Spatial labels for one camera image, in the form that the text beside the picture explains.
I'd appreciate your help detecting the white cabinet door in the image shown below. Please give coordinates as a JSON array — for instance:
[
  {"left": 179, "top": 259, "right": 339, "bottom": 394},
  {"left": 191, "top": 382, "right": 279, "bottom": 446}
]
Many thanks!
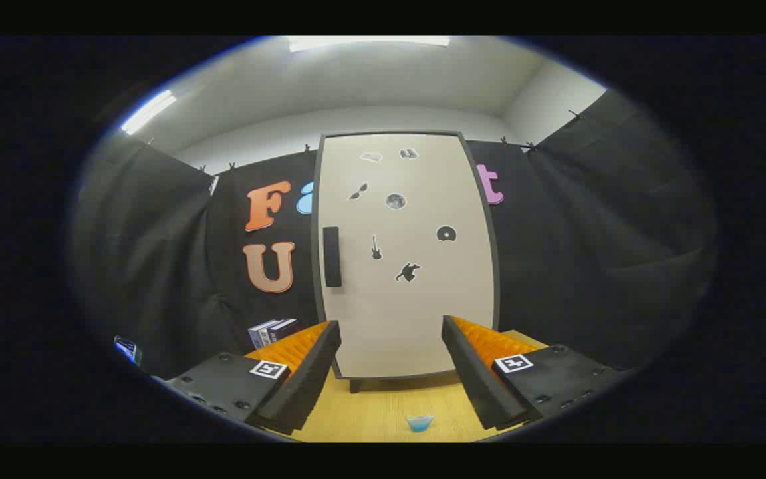
[{"left": 320, "top": 133, "right": 495, "bottom": 379}]

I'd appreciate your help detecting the long ceiling light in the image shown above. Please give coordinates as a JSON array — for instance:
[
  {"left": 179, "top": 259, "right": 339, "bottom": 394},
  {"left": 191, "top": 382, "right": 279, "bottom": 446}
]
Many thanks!
[{"left": 120, "top": 90, "right": 178, "bottom": 136}]

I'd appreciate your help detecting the wide ceiling light panel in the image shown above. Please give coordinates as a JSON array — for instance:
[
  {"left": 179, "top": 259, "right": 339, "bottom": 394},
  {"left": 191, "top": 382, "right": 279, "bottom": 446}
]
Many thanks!
[{"left": 288, "top": 36, "right": 451, "bottom": 53}]

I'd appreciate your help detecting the black backdrop cloth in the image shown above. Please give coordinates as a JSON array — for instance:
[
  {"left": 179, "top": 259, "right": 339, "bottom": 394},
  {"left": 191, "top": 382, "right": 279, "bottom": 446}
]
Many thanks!
[{"left": 70, "top": 90, "right": 719, "bottom": 383}]

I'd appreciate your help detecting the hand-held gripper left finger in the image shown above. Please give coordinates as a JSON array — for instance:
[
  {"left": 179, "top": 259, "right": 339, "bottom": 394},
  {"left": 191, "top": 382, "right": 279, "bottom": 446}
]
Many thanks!
[{"left": 157, "top": 320, "right": 342, "bottom": 436}]

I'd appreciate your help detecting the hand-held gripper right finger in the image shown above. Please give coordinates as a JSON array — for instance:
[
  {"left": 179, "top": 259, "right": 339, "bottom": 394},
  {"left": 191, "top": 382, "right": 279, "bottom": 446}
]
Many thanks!
[{"left": 442, "top": 315, "right": 623, "bottom": 431}]

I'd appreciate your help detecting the black door handle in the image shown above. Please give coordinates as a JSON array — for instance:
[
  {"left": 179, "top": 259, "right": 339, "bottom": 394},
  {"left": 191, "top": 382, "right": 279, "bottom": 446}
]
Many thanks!
[{"left": 322, "top": 226, "right": 343, "bottom": 288}]

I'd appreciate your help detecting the small blue object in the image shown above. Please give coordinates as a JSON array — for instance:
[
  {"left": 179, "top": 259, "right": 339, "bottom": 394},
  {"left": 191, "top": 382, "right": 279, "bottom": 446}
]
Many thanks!
[{"left": 114, "top": 336, "right": 143, "bottom": 365}]

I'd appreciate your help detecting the grey cabinet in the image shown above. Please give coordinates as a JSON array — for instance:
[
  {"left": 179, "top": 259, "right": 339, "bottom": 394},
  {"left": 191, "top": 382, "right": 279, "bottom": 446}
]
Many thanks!
[{"left": 311, "top": 130, "right": 501, "bottom": 394}]

